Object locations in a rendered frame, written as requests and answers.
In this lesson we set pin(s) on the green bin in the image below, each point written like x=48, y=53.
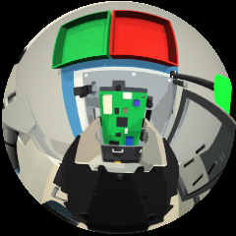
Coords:
x=82, y=40

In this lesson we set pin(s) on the red bin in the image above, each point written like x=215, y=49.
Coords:
x=143, y=36

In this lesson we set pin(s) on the green circuit board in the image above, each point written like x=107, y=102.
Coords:
x=122, y=114

